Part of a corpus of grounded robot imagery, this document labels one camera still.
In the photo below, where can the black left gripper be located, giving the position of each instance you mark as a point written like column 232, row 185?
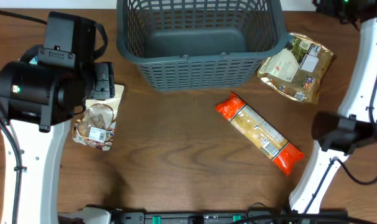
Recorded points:
column 109, row 74

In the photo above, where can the grey plastic slotted basket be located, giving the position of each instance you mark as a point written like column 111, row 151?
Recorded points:
column 198, row 44

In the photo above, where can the gold foil food bag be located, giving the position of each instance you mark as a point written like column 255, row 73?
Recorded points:
column 296, row 72

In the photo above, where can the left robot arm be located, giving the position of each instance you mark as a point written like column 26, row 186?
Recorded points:
column 38, row 96

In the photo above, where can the Kleenex tissue multipack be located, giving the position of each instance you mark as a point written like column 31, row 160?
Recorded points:
column 34, row 60

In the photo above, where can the beige Pantree snack pouch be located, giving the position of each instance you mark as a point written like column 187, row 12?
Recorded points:
column 97, row 126

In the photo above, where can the orange spaghetti packet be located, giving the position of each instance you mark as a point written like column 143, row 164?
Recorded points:
column 261, row 133

